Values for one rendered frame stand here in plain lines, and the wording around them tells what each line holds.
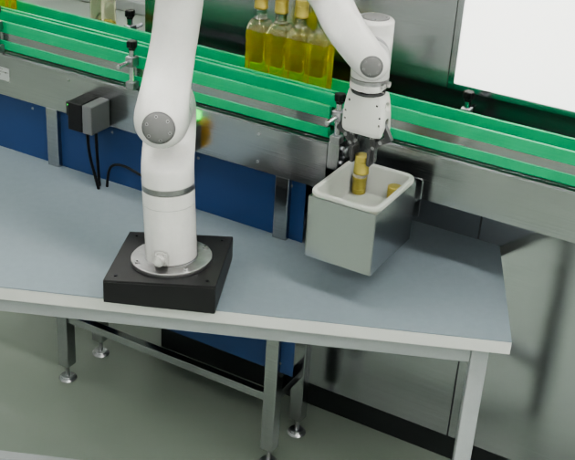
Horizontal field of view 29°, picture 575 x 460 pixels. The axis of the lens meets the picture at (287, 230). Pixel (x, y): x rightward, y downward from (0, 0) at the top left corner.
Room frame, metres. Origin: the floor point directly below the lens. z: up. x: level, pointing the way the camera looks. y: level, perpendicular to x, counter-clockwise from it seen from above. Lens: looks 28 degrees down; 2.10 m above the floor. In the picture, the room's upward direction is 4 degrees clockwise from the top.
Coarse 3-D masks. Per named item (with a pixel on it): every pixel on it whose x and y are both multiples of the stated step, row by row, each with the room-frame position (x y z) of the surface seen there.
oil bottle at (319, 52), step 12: (312, 36) 2.58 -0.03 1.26; (324, 36) 2.58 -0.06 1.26; (312, 48) 2.58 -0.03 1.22; (324, 48) 2.56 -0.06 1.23; (312, 60) 2.58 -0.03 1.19; (324, 60) 2.56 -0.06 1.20; (312, 72) 2.58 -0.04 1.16; (324, 72) 2.57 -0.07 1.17; (312, 84) 2.57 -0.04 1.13; (324, 84) 2.57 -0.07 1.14
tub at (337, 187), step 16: (336, 176) 2.32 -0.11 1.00; (368, 176) 2.39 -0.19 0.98; (384, 176) 2.37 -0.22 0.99; (400, 176) 2.35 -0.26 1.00; (320, 192) 2.25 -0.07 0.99; (336, 192) 2.32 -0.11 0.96; (368, 192) 2.38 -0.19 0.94; (384, 192) 2.36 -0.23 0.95; (400, 192) 2.25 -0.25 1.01; (368, 208) 2.16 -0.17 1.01
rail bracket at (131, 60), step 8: (128, 40) 2.68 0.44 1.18; (136, 40) 2.69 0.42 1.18; (128, 56) 2.68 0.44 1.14; (136, 56) 2.69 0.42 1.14; (120, 64) 2.64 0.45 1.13; (128, 64) 2.66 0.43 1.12; (136, 64) 2.68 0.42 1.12; (128, 80) 2.69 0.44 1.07; (136, 80) 2.69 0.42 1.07; (128, 88) 2.68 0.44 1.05; (136, 88) 2.68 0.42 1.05
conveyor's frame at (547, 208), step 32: (0, 64) 2.89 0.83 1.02; (32, 64) 2.84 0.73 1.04; (32, 96) 2.84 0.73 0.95; (64, 96) 2.79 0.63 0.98; (128, 96) 2.69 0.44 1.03; (128, 128) 2.69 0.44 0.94; (224, 128) 2.55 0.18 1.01; (256, 128) 2.50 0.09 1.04; (256, 160) 2.50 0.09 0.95; (288, 160) 2.46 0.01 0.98; (320, 160) 2.42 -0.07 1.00; (384, 160) 2.44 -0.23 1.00; (416, 160) 2.40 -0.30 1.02; (448, 160) 2.37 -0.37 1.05; (288, 192) 2.46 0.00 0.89; (448, 192) 2.36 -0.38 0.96; (480, 192) 2.32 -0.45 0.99; (512, 192) 2.29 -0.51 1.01; (544, 192) 2.26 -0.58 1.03; (288, 224) 2.47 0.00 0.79; (512, 224) 2.28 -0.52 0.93; (544, 224) 2.25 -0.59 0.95
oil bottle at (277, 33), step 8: (272, 24) 2.65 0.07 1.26; (280, 24) 2.64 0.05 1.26; (288, 24) 2.65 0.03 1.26; (272, 32) 2.63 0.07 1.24; (280, 32) 2.62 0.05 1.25; (272, 40) 2.63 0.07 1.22; (280, 40) 2.62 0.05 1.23; (272, 48) 2.63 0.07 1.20; (280, 48) 2.62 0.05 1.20; (272, 56) 2.63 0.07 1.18; (280, 56) 2.62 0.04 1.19; (272, 64) 2.63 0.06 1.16; (280, 64) 2.62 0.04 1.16; (272, 72) 2.63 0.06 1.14; (280, 72) 2.62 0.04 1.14
